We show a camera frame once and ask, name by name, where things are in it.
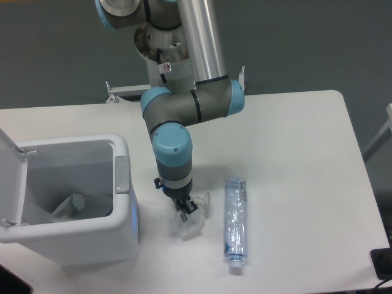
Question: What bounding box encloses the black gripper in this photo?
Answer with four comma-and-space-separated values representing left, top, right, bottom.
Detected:
154, 178, 198, 221

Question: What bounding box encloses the white trash can lid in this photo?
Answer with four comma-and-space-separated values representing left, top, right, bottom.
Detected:
1, 130, 28, 227

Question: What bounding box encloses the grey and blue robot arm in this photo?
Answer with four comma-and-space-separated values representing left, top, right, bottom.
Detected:
95, 1, 245, 214

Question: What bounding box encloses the white frame at right edge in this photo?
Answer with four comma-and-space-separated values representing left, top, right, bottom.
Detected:
363, 104, 391, 162

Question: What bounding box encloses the black cable on pedestal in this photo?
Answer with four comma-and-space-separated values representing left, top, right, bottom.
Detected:
156, 48, 178, 94

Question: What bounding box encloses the dark object bottom left corner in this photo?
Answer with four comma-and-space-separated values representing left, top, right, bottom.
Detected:
0, 265, 33, 294

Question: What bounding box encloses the crumpled paper inside bin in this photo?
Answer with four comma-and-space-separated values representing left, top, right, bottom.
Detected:
50, 192, 113, 223

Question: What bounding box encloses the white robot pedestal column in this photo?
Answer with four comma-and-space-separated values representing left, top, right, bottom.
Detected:
134, 23, 195, 94

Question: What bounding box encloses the white metal base frame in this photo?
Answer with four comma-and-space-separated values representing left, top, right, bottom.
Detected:
105, 65, 247, 104

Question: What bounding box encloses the crushed clear plastic bottle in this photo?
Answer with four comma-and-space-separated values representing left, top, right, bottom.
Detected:
224, 176, 248, 275

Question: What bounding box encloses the white paper carton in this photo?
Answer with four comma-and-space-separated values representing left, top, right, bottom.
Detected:
174, 192, 211, 241

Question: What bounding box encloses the white plastic trash can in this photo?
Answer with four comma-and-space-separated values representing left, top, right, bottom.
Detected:
1, 133, 140, 266

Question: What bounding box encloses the black device at right edge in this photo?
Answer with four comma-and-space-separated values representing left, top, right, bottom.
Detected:
370, 247, 391, 280

